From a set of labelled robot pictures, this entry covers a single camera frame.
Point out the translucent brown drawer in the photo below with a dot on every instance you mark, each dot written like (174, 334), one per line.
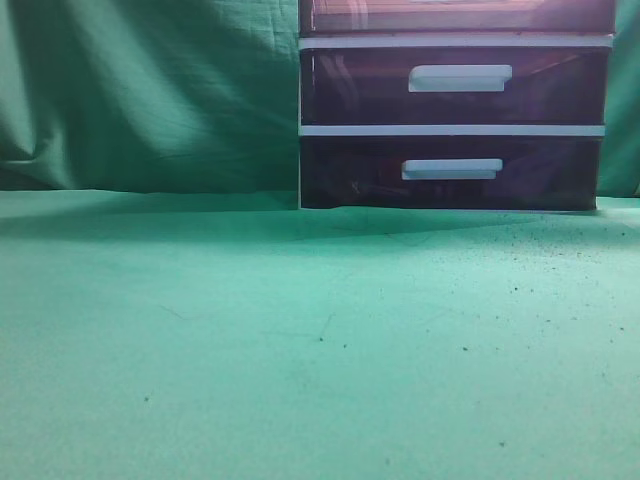
(550, 16)
(450, 172)
(454, 86)

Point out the green cloth backdrop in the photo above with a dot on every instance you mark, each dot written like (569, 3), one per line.
(148, 97)

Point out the green table cloth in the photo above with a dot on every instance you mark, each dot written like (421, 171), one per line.
(228, 337)

